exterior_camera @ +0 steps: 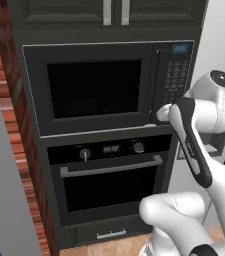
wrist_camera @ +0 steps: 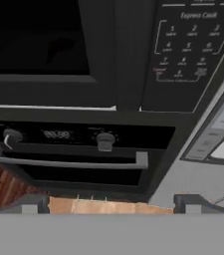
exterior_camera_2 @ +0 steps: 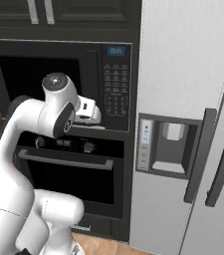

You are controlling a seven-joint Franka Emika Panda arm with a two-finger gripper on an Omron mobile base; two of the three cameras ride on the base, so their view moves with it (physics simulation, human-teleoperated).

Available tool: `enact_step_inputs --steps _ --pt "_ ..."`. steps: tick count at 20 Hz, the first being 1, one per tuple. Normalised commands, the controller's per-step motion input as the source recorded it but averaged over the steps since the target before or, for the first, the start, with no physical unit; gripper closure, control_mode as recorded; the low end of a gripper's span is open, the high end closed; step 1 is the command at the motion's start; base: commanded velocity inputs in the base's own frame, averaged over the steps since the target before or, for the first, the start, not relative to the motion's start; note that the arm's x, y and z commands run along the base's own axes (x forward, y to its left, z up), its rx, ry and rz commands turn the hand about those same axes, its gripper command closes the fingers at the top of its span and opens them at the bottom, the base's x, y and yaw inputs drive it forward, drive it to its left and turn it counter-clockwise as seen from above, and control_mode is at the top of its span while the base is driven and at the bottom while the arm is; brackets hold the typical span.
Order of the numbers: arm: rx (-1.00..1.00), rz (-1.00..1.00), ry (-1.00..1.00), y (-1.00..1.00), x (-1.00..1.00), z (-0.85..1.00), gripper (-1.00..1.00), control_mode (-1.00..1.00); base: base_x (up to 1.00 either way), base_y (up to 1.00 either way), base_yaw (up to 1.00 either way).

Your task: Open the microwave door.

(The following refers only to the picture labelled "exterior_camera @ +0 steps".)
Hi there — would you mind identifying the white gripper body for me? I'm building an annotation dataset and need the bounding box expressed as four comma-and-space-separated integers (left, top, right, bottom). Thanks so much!
155, 103, 174, 123

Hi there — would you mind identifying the black microwave oven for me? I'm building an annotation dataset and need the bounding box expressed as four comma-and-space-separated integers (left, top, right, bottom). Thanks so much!
21, 40, 196, 138

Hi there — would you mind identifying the black oven door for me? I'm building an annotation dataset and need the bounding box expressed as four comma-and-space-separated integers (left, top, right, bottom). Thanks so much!
50, 154, 164, 228

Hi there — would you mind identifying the dark cupboard door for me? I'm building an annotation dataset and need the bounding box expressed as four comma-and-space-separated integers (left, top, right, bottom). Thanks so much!
7, 0, 115, 30
115, 0, 208, 30

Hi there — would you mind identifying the black microwave door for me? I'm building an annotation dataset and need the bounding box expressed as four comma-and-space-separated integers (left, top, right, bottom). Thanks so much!
22, 44, 154, 137

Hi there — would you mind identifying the silver oven knob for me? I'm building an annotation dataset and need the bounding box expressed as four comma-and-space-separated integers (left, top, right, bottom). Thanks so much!
79, 148, 92, 163
132, 141, 146, 154

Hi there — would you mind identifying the black built-in oven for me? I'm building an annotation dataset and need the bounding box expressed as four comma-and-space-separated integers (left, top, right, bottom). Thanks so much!
38, 133, 179, 235

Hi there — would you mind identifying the pale grey fridge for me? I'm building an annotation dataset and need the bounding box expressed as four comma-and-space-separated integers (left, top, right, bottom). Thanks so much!
168, 0, 225, 229

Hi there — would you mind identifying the dark tall cabinet housing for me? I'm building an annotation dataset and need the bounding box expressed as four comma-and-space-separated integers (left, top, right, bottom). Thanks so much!
0, 0, 209, 252

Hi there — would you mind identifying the dark drawer front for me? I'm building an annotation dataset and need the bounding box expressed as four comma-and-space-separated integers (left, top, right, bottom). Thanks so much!
73, 220, 153, 247

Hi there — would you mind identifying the grey flat side panel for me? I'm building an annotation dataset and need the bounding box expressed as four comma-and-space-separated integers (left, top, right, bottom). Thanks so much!
0, 55, 44, 256

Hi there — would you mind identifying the black microwave door handle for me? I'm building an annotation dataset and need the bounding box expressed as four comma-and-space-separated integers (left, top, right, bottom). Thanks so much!
151, 49, 161, 125

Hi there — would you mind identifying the silver oven door handle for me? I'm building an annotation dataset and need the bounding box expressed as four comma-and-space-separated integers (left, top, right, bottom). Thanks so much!
59, 154, 164, 179

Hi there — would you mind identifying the silver cupboard door handle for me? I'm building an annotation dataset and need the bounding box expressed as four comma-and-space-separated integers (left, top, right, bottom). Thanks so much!
102, 0, 113, 27
120, 0, 131, 27

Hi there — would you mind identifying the silver drawer handle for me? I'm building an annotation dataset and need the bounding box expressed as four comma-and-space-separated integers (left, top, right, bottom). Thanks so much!
96, 228, 128, 240

